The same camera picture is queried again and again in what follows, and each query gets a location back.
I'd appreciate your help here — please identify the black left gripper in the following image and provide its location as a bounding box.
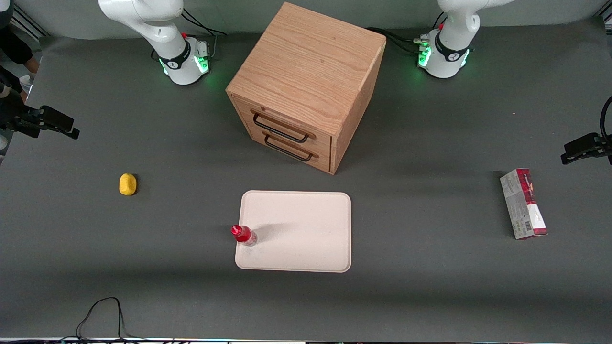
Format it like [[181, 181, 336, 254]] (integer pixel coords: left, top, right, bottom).
[[560, 133, 606, 166]]

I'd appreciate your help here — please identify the small red coke bottle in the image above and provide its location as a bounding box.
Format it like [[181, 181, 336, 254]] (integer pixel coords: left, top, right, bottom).
[[231, 224, 258, 247]]

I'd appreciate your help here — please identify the dark-sleeved person forearm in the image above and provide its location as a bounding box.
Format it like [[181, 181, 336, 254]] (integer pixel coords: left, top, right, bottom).
[[0, 26, 40, 73]]

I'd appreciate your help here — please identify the beige rectangular tray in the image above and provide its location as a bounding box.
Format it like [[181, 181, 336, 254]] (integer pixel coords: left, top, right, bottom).
[[234, 190, 352, 273]]

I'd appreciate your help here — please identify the red and grey carton box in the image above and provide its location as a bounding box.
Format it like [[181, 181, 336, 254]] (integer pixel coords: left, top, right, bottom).
[[500, 168, 549, 240]]

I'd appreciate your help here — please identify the yellow lemon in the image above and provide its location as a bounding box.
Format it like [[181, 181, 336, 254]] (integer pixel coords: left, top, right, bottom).
[[119, 173, 138, 196]]

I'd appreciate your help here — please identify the wooden drawer front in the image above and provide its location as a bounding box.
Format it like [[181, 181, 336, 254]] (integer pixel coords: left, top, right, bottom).
[[232, 97, 333, 154], [243, 122, 333, 172]]

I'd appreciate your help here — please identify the wooden drawer cabinet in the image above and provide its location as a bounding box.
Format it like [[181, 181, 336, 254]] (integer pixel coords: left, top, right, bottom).
[[226, 1, 387, 175]]

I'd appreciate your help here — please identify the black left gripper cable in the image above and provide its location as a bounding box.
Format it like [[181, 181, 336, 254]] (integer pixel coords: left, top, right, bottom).
[[600, 95, 612, 140]]

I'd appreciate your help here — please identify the black right arm base cable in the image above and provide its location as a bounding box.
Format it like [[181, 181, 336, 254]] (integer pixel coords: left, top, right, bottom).
[[181, 9, 229, 59]]

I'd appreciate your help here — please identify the black arm base cable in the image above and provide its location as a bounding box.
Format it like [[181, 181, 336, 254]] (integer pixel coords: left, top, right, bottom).
[[181, 9, 229, 59], [365, 27, 422, 54]]

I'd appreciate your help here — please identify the black looped cable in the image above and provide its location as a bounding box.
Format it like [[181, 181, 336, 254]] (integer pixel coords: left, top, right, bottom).
[[76, 297, 131, 343]]

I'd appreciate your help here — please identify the black metal drawer handle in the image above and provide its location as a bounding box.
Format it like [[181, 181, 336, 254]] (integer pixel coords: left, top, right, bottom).
[[263, 134, 314, 162], [252, 112, 310, 144]]

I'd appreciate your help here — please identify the black left arm base cable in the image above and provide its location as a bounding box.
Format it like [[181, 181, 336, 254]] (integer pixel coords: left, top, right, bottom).
[[365, 27, 422, 54]]

